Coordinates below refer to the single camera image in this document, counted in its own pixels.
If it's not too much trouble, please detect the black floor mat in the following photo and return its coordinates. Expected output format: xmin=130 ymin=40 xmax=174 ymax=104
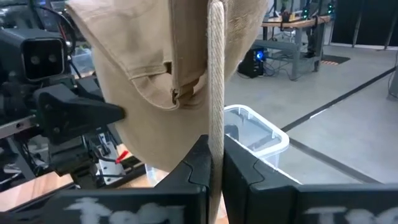
xmin=320 ymin=54 xmax=351 ymax=67

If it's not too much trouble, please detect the clear plastic container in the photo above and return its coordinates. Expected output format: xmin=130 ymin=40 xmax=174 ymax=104
xmin=144 ymin=104 xmax=290 ymax=187

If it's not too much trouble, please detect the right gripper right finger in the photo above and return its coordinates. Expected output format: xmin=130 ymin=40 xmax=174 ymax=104
xmin=222 ymin=135 xmax=398 ymax=224

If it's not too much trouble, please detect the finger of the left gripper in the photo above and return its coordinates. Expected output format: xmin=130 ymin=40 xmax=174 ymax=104
xmin=34 ymin=83 xmax=127 ymax=146

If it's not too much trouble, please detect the wooden office desk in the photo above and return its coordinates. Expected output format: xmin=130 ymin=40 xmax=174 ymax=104
xmin=260 ymin=14 xmax=332 ymax=73

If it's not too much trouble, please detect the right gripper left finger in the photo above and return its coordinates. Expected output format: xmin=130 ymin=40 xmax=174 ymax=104
xmin=0 ymin=134 xmax=214 ymax=224

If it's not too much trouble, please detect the black computer tower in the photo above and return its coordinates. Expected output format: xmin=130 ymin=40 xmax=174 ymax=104
xmin=237 ymin=48 xmax=267 ymax=79

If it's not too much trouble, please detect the red cable tie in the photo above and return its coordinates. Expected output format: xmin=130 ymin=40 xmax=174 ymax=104
xmin=114 ymin=150 xmax=130 ymax=164

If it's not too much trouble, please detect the metal corner bracket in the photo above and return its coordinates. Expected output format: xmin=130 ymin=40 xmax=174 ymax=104
xmin=95 ymin=133 xmax=127 ymax=185

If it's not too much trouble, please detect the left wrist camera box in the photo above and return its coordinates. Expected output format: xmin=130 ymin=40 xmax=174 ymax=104
xmin=0 ymin=29 xmax=67 ymax=83

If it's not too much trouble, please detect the beige baseball cap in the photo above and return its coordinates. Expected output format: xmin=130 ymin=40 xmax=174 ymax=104
xmin=65 ymin=0 xmax=270 ymax=224

